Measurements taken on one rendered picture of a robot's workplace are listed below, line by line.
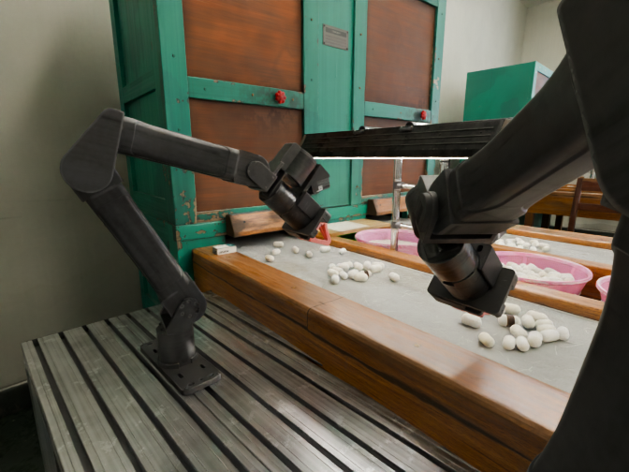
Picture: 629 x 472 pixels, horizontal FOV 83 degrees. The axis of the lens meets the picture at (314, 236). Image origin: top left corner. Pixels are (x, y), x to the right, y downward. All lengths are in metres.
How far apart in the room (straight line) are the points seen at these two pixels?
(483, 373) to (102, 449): 0.51
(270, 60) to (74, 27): 0.90
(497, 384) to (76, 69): 1.80
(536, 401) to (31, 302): 1.79
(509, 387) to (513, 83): 3.24
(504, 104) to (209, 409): 3.36
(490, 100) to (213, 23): 2.81
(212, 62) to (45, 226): 1.02
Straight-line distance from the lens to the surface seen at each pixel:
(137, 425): 0.62
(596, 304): 0.88
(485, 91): 3.69
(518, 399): 0.52
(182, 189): 1.14
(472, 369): 0.55
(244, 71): 1.27
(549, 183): 0.30
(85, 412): 0.68
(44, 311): 1.93
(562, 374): 0.65
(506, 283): 0.52
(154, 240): 0.63
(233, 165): 0.64
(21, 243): 1.84
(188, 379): 0.67
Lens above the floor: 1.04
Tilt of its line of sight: 12 degrees down
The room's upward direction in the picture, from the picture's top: straight up
